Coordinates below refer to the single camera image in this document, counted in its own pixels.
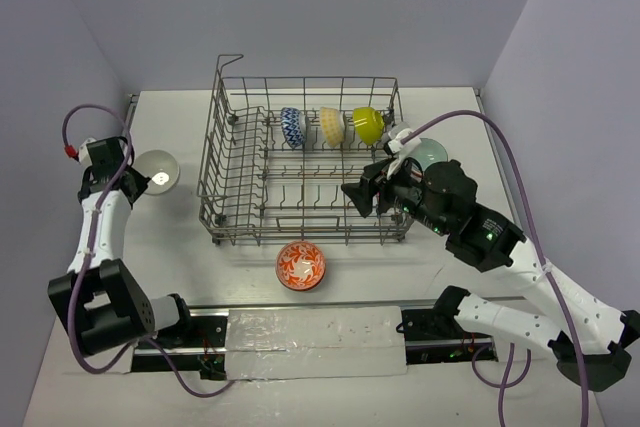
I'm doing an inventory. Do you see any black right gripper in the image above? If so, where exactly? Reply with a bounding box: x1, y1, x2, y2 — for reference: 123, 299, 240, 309
339, 152, 450, 235

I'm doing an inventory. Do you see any plain white bowl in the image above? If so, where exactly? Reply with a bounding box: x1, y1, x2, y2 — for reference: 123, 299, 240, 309
133, 149, 180, 196

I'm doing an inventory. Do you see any teal patterned bowl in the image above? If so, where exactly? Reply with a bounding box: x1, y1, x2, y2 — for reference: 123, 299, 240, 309
409, 138, 449, 170

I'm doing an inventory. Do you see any white bowl yellow flower pattern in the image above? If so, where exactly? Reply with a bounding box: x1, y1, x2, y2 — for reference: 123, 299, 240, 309
319, 107, 346, 148

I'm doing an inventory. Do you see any blue zigzag patterned bowl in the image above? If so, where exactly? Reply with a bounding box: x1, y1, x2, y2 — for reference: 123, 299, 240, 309
280, 107, 308, 149

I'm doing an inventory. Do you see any orange floral patterned bowl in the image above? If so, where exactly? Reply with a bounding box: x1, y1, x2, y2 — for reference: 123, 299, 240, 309
275, 240, 327, 292

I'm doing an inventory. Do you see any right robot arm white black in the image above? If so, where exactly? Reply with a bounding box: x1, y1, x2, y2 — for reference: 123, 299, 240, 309
341, 158, 639, 392

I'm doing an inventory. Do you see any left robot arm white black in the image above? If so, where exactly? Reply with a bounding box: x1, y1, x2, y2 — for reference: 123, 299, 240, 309
47, 136, 196, 358

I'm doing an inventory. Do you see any white taped cover panel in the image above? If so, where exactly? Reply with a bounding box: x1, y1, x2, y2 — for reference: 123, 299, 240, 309
225, 306, 407, 380

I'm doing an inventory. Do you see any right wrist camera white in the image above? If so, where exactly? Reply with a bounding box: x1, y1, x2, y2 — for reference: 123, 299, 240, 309
381, 122, 421, 180

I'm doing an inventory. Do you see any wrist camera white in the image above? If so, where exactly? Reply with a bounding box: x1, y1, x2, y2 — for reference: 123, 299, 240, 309
64, 137, 96, 167
381, 122, 421, 180

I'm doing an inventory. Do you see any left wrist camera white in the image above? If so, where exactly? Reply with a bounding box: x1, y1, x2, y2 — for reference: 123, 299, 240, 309
64, 137, 96, 167

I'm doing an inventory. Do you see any grey wire dish rack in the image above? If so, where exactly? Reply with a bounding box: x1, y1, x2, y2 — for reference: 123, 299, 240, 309
196, 54, 411, 245

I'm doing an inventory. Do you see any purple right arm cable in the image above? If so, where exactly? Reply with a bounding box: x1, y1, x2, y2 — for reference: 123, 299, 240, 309
404, 110, 591, 427

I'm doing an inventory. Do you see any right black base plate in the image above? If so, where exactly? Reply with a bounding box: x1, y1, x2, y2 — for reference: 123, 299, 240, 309
396, 308, 498, 365

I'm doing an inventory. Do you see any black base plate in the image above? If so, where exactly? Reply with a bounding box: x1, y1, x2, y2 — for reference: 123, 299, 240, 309
396, 308, 498, 365
154, 308, 229, 381

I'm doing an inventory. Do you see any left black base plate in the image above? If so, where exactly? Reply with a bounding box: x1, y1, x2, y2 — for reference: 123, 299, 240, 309
154, 308, 229, 381

